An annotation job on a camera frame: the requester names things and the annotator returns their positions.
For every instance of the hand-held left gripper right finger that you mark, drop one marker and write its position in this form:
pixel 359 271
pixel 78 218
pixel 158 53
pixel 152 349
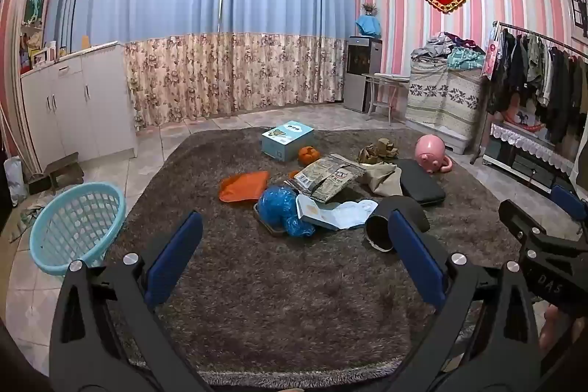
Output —
pixel 415 256

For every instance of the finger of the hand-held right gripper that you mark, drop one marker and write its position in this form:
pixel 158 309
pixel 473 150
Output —
pixel 567 200
pixel 521 220

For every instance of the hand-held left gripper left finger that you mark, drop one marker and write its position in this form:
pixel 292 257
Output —
pixel 174 256

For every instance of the white paper wrapper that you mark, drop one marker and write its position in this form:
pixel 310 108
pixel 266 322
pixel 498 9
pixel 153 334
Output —
pixel 344 213

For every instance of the beige cloth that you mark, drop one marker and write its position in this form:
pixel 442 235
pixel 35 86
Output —
pixel 381 178

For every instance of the brown paper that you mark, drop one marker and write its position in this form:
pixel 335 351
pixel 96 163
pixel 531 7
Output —
pixel 379 151

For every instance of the blue plastic bag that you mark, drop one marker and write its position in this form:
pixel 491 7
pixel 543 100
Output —
pixel 275 206

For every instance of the grey printed snack packet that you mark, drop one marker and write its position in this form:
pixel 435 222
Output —
pixel 321 180

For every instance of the light blue plastic basket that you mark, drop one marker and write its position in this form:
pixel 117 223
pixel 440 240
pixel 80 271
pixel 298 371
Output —
pixel 46 254

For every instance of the person's right hand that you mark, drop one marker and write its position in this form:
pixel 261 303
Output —
pixel 549 325

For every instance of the black low cabinet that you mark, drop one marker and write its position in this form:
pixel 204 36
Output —
pixel 519 164

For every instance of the black zip case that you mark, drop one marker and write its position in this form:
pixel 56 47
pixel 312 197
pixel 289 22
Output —
pixel 420 185

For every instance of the white lace cloth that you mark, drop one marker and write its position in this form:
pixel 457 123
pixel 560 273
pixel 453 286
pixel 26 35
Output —
pixel 528 137

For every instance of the brown phone case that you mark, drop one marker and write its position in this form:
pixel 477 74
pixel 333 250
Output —
pixel 268 229

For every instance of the white washing machine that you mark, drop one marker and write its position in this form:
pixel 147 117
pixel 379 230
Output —
pixel 455 141

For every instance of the pink pig-shaped cup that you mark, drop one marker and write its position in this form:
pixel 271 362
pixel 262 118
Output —
pixel 429 151

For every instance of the row of hanging clothes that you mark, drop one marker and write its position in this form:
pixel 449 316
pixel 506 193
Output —
pixel 556 89

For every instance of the small wooden stool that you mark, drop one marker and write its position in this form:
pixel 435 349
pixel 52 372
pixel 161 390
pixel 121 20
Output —
pixel 64 166

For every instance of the patterned cover cloth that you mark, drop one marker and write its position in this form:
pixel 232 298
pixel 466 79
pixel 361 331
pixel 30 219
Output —
pixel 441 98

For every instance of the green floor rag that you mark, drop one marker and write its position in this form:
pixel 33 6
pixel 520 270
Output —
pixel 25 220

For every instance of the teal cardboard box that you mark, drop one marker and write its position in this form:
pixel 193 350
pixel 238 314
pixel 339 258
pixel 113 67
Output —
pixel 285 146

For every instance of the pink hanging bag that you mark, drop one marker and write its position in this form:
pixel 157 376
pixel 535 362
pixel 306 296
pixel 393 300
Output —
pixel 490 56

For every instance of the metal clothes rack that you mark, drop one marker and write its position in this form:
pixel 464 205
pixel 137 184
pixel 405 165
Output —
pixel 528 29

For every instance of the white plastic sack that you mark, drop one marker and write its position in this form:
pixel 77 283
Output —
pixel 16 180

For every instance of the white cabinet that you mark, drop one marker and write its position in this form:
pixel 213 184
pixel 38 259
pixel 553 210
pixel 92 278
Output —
pixel 78 107

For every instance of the grey water dispenser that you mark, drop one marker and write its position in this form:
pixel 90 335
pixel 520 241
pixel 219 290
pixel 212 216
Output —
pixel 360 84

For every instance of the pile of clothes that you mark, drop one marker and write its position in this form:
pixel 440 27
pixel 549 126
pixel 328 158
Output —
pixel 441 47

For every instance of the orange bottle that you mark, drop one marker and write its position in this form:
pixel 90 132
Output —
pixel 84 41

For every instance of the blue cloth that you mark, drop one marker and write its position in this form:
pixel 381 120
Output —
pixel 369 25

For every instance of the white carton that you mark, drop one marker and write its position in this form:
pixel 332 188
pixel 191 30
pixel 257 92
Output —
pixel 52 51

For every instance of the small potted plant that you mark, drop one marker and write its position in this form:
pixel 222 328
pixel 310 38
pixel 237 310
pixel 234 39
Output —
pixel 370 8

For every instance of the blue floral curtain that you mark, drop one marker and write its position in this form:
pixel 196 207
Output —
pixel 138 6
pixel 285 6

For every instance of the pile of colourful toys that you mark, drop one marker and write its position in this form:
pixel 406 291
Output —
pixel 28 45

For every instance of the white photo frame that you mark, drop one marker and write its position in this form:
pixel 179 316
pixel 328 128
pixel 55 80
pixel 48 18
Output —
pixel 40 57

